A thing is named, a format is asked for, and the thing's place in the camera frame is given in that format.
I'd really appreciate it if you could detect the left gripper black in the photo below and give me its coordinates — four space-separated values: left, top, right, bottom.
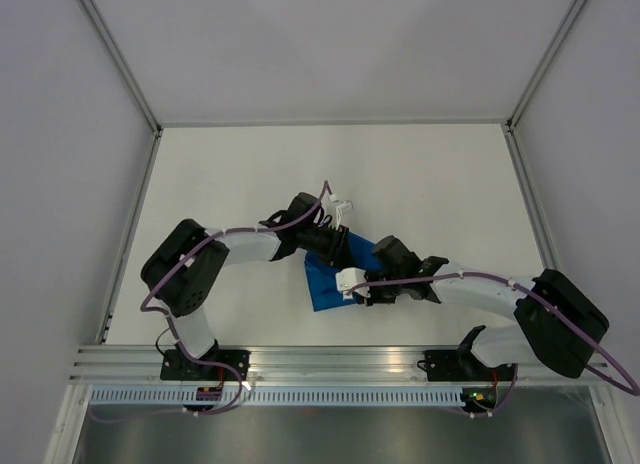
298 222 356 271

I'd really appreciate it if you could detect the blue cloth napkin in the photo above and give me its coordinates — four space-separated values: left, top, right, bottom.
304 233 382 312

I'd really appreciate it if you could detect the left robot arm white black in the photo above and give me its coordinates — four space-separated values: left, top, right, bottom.
140 184 355 380

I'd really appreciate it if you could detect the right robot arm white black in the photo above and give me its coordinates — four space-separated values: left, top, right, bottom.
340 235 609 379

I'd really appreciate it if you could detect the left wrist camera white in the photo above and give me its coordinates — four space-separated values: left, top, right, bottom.
328 194 354 228

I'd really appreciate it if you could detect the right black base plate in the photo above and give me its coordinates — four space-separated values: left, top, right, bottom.
416 349 515 383

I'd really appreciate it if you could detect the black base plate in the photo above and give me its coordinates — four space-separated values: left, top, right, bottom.
416 349 515 383
160 348 250 382

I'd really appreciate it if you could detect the aluminium front rail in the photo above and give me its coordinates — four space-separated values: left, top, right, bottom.
69 344 615 385

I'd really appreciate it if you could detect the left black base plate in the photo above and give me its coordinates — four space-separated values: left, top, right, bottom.
160 348 250 382

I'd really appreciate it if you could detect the white slotted cable duct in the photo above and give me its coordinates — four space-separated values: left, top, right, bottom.
90 385 463 407

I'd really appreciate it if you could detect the right aluminium frame post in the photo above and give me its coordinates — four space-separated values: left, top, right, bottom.
504 0 601 345

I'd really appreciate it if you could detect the aluminium frame post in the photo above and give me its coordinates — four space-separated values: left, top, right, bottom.
75 0 163 345
504 0 601 345

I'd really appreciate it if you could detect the left aluminium frame post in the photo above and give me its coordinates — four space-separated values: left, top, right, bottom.
75 0 163 345

